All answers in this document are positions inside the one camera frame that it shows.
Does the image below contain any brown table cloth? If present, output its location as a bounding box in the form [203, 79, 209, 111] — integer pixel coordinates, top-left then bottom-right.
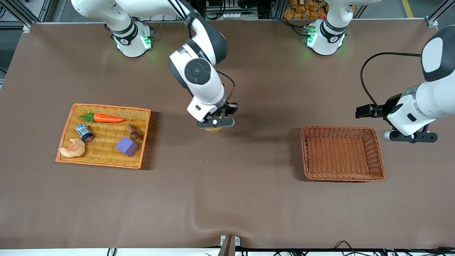
[0, 20, 455, 249]

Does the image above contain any metal table edge bracket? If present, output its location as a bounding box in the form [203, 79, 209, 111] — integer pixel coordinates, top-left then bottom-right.
[218, 235, 241, 256]

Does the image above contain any crate of orange pastries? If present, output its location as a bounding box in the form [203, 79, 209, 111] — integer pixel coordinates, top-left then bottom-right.
[283, 0, 330, 20]

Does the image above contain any black cable bundle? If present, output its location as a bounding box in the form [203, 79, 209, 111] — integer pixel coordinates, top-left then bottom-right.
[245, 241, 455, 256]

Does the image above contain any purple cube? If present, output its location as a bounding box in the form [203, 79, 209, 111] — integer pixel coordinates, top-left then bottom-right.
[115, 137, 139, 157]

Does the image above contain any small blue labelled jar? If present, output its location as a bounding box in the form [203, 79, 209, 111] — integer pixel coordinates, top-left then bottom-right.
[75, 124, 94, 143]

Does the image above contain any aluminium frame post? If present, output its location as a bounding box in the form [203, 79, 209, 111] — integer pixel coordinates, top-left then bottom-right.
[0, 0, 54, 33]
[425, 0, 455, 28]

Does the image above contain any toy croissant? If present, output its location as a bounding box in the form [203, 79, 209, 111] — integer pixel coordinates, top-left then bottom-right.
[59, 138, 86, 158]

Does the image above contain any orange toy carrot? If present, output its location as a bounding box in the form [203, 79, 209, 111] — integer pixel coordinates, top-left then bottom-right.
[80, 112, 125, 123]

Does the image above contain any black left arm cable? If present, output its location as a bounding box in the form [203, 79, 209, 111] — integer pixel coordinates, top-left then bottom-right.
[360, 52, 422, 118]

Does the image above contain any black electronics box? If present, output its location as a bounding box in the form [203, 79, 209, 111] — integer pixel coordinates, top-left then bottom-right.
[206, 0, 258, 12]

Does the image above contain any yellow tape roll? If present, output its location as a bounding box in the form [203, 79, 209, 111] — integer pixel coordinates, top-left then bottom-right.
[205, 112, 224, 133]

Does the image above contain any brown toy root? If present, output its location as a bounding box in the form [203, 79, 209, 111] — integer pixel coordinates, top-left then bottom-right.
[127, 123, 142, 140]

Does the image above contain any brown wicker basket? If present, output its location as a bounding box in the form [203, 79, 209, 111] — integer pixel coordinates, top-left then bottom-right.
[301, 125, 386, 182]

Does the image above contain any yellow wicker tray orange rim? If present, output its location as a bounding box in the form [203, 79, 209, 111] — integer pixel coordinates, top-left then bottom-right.
[55, 103, 151, 170]

